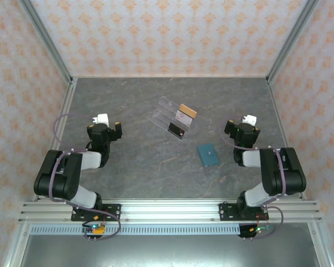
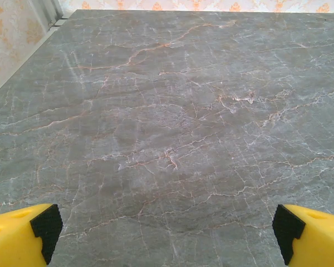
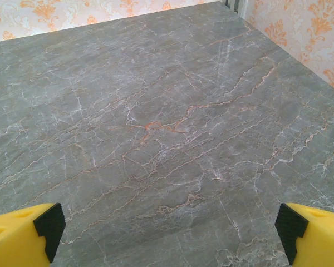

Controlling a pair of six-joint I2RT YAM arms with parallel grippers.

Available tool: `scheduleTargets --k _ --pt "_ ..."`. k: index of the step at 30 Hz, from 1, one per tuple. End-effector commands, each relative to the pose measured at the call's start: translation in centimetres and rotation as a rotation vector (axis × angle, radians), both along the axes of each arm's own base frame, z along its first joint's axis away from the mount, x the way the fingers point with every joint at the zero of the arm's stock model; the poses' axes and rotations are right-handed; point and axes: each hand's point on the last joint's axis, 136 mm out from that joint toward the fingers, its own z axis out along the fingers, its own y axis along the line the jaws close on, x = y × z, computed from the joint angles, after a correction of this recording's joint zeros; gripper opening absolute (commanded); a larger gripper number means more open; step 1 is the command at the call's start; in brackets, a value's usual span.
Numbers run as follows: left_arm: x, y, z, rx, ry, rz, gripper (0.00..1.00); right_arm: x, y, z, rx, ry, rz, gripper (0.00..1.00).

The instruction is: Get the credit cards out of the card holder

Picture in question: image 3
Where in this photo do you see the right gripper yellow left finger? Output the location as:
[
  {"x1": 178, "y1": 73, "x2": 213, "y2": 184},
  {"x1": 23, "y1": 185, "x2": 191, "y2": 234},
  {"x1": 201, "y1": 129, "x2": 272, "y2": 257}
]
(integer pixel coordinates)
[{"x1": 0, "y1": 202, "x2": 66, "y2": 267}]

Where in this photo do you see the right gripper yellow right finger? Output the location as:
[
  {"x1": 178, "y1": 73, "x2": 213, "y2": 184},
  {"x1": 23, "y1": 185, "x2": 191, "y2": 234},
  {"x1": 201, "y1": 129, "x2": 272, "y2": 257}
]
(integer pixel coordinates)
[{"x1": 274, "y1": 202, "x2": 334, "y2": 267}]

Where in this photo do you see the aluminium frame corner post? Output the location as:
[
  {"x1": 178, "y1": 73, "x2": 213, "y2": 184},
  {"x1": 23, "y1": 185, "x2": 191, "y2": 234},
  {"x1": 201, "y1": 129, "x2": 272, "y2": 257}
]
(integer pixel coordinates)
[{"x1": 224, "y1": 0, "x2": 253, "y2": 21}]

